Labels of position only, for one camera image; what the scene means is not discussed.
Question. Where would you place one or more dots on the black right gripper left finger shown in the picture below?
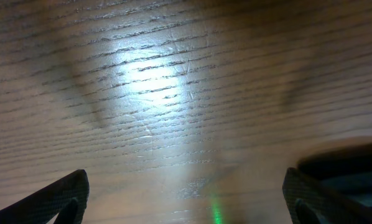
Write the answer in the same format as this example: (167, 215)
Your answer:
(65, 200)

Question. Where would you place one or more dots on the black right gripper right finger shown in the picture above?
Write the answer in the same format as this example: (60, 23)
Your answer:
(308, 201)

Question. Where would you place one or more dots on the black garment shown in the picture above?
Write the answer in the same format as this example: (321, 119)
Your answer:
(347, 170)

